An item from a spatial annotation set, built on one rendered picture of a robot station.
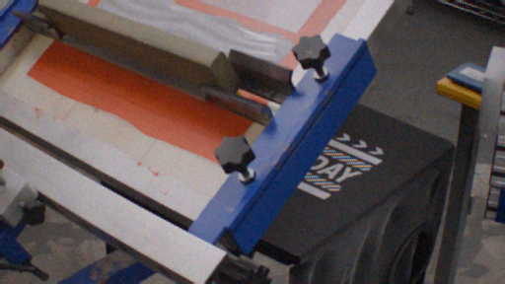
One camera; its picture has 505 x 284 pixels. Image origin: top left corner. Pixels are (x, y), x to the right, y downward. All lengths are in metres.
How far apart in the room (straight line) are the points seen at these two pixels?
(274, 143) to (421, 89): 3.10
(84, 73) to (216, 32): 0.21
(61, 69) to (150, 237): 0.44
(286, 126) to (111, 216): 0.24
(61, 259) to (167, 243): 2.00
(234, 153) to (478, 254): 2.17
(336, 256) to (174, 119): 0.38
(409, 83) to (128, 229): 3.24
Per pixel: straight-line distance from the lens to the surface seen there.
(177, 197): 1.29
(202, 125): 1.38
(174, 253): 1.18
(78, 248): 3.24
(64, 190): 1.30
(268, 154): 1.26
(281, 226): 1.61
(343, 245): 1.64
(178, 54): 1.33
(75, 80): 1.54
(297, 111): 1.29
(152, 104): 1.44
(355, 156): 1.81
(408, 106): 4.18
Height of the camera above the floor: 1.82
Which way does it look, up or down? 28 degrees down
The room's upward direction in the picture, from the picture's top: 2 degrees clockwise
